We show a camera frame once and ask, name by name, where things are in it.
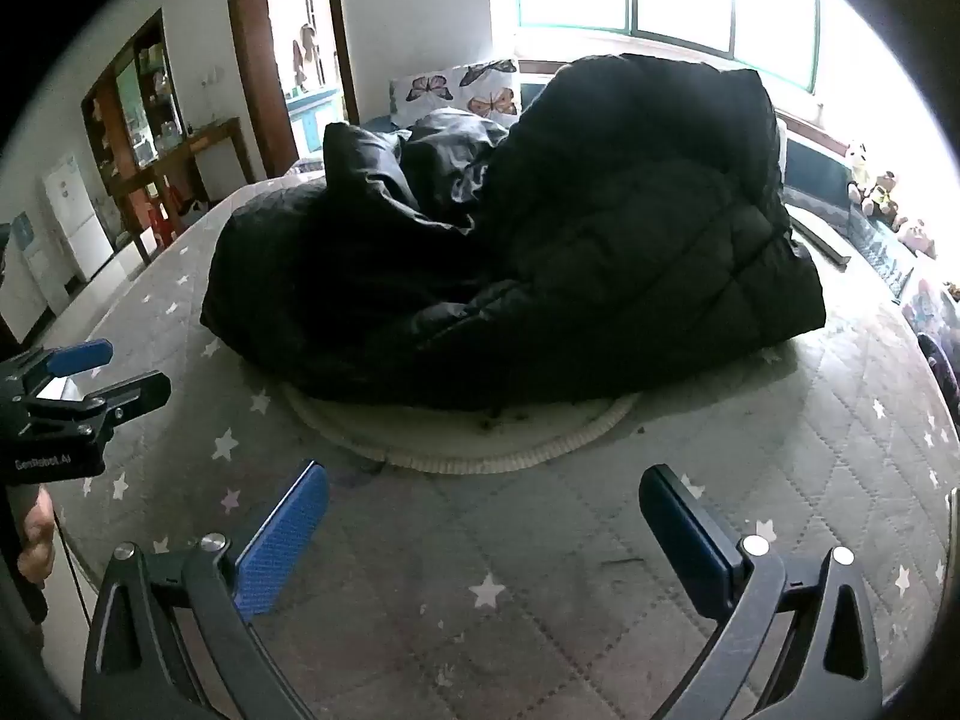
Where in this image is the black cable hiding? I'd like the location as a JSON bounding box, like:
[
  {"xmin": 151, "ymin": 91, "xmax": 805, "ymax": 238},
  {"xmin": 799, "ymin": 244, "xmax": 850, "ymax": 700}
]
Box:
[{"xmin": 54, "ymin": 514, "xmax": 95, "ymax": 627}]

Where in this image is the white water dispenser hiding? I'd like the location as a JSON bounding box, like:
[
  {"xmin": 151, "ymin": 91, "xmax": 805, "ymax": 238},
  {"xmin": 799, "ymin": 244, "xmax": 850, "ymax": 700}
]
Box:
[{"xmin": 0, "ymin": 214, "xmax": 50, "ymax": 323}]

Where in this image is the wooden side table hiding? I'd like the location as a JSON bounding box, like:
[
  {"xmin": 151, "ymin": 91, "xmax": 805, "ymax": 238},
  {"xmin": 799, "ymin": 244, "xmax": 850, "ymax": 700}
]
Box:
[{"xmin": 105, "ymin": 118, "xmax": 256, "ymax": 263}]

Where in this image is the red stool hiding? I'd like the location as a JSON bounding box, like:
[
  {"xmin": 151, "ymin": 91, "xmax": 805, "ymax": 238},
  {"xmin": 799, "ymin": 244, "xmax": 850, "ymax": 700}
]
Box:
[{"xmin": 146, "ymin": 195, "xmax": 185, "ymax": 248}]

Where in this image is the grey star print mattress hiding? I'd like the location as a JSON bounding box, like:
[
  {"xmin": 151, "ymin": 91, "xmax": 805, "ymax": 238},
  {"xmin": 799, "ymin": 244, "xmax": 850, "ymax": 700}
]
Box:
[{"xmin": 45, "ymin": 165, "xmax": 960, "ymax": 720}]

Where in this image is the colourful printed bag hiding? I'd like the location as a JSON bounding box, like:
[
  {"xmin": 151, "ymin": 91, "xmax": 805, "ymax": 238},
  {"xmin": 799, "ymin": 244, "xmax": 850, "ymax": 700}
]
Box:
[{"xmin": 902, "ymin": 276, "xmax": 960, "ymax": 342}]

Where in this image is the blue padded bed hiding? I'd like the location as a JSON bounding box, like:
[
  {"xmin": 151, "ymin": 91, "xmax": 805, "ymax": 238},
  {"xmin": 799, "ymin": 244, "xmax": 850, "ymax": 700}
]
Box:
[{"xmin": 778, "ymin": 120, "xmax": 927, "ymax": 305}]

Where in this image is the large butterfly print pillow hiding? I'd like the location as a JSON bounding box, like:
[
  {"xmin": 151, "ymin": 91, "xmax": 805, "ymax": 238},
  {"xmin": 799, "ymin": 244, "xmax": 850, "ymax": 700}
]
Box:
[{"xmin": 388, "ymin": 58, "xmax": 521, "ymax": 128}]

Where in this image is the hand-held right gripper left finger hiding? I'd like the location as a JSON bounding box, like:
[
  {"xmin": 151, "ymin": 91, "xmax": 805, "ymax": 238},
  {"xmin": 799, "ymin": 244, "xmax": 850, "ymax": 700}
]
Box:
[{"xmin": 81, "ymin": 460, "xmax": 331, "ymax": 720}]

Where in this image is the pink plush toy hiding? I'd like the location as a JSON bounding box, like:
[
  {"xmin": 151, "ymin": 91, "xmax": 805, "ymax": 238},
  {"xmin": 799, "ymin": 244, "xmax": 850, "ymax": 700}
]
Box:
[{"xmin": 892, "ymin": 217, "xmax": 938, "ymax": 257}]

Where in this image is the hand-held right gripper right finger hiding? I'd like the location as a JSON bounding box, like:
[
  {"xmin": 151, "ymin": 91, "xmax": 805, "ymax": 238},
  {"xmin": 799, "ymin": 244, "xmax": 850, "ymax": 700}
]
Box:
[{"xmin": 639, "ymin": 463, "xmax": 886, "ymax": 720}]

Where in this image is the white plush toy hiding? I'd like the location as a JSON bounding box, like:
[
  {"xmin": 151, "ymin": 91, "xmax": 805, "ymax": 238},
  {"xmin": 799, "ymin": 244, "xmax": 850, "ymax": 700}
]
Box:
[{"xmin": 846, "ymin": 141, "xmax": 875, "ymax": 203}]

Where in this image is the white round mat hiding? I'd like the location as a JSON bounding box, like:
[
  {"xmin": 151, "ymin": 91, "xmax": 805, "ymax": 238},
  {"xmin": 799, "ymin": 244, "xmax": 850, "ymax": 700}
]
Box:
[{"xmin": 281, "ymin": 382, "xmax": 646, "ymax": 475}]

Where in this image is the brown wooden door frame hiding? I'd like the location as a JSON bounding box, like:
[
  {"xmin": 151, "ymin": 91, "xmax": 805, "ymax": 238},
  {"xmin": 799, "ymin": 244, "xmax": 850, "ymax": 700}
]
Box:
[{"xmin": 223, "ymin": 0, "xmax": 359, "ymax": 181}]

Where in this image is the black puffer jacket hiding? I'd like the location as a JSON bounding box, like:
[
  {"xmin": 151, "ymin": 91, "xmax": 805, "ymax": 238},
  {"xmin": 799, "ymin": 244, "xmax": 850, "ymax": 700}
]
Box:
[{"xmin": 201, "ymin": 52, "xmax": 827, "ymax": 412}]

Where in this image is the person's left hand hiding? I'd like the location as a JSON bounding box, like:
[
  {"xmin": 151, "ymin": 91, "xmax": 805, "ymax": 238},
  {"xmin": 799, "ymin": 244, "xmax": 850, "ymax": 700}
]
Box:
[{"xmin": 16, "ymin": 486, "xmax": 58, "ymax": 582}]

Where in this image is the blue white kitchen cabinet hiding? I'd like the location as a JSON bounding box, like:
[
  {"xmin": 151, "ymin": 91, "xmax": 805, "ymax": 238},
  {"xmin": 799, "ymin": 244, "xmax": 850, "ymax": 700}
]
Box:
[{"xmin": 283, "ymin": 86, "xmax": 347, "ymax": 158}]

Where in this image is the white refrigerator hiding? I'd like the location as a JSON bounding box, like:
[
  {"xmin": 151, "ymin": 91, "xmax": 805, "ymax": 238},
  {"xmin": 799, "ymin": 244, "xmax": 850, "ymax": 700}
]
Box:
[{"xmin": 41, "ymin": 154, "xmax": 117, "ymax": 282}]

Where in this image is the grey flat board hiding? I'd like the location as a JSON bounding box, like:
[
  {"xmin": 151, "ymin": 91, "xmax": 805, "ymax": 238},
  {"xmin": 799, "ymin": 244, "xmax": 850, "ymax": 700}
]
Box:
[{"xmin": 787, "ymin": 206, "xmax": 852, "ymax": 267}]

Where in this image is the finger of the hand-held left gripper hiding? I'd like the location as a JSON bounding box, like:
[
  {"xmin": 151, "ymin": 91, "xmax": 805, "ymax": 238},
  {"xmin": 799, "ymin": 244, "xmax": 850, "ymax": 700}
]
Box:
[
  {"xmin": 0, "ymin": 340, "xmax": 114, "ymax": 391},
  {"xmin": 81, "ymin": 371, "xmax": 172, "ymax": 425}
]

